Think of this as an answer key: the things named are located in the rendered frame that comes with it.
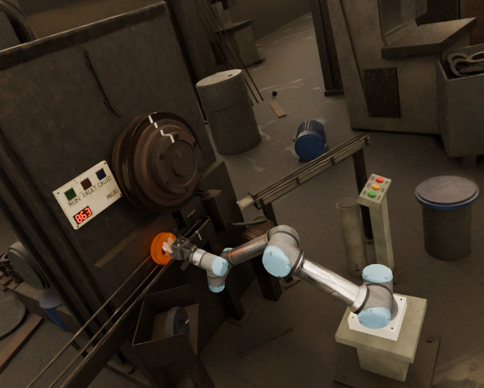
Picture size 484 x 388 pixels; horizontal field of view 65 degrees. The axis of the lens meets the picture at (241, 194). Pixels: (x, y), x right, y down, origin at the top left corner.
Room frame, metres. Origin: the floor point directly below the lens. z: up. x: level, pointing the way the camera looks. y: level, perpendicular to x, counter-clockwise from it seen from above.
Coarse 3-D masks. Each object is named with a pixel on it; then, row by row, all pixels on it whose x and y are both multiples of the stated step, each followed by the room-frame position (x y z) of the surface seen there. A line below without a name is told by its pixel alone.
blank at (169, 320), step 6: (180, 306) 1.15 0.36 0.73; (174, 312) 1.11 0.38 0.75; (180, 312) 1.14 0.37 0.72; (186, 312) 1.17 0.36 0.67; (168, 318) 1.09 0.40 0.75; (174, 318) 1.08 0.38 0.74; (180, 318) 1.12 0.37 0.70; (186, 318) 1.16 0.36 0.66; (168, 324) 1.07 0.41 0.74; (174, 324) 1.07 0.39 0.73; (180, 324) 1.14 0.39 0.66; (186, 324) 1.14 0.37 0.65; (168, 330) 1.05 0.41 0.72; (174, 330) 1.05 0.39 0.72; (180, 330) 1.12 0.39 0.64; (186, 330) 1.12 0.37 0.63; (186, 336) 1.10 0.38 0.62
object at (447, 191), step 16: (448, 176) 1.86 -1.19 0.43; (416, 192) 1.82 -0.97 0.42; (432, 192) 1.75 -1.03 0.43; (448, 192) 1.71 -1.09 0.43; (464, 192) 1.66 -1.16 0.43; (432, 208) 1.67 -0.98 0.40; (448, 208) 1.61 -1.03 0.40; (464, 208) 1.63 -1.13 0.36; (432, 224) 1.70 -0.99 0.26; (448, 224) 1.64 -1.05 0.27; (464, 224) 1.63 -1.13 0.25; (432, 240) 1.71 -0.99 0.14; (448, 240) 1.64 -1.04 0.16; (464, 240) 1.63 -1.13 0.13; (432, 256) 1.71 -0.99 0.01; (448, 256) 1.65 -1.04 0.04; (464, 256) 1.63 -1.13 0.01
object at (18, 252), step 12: (12, 252) 2.25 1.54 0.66; (24, 252) 2.22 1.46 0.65; (12, 264) 2.36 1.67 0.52; (24, 264) 2.21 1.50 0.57; (24, 276) 2.32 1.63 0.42; (36, 276) 2.17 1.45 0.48; (24, 288) 2.45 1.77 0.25; (36, 288) 2.27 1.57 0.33; (24, 300) 2.42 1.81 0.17; (36, 300) 2.25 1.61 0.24; (36, 312) 2.36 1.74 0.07; (60, 312) 2.04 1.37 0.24; (72, 324) 1.99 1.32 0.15; (84, 336) 1.96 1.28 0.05
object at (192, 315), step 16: (176, 288) 1.28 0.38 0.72; (144, 304) 1.25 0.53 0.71; (160, 304) 1.29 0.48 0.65; (176, 304) 1.29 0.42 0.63; (192, 304) 1.28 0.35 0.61; (144, 320) 1.19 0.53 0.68; (160, 320) 1.25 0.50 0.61; (192, 320) 1.19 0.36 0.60; (144, 336) 1.14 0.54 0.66; (160, 336) 1.17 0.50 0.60; (176, 336) 1.02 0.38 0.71; (192, 336) 1.12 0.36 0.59; (144, 352) 1.04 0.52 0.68; (160, 352) 1.03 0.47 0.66; (176, 352) 1.03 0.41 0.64; (192, 352) 1.02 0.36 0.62; (192, 368) 1.15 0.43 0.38; (208, 384) 1.15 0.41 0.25
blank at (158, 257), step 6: (162, 234) 1.57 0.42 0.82; (168, 234) 1.59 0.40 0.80; (156, 240) 1.54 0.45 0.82; (162, 240) 1.56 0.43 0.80; (174, 240) 1.60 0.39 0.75; (156, 246) 1.52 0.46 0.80; (156, 252) 1.51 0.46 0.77; (156, 258) 1.50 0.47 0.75; (162, 258) 1.52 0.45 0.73; (168, 258) 1.54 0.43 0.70; (162, 264) 1.51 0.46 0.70
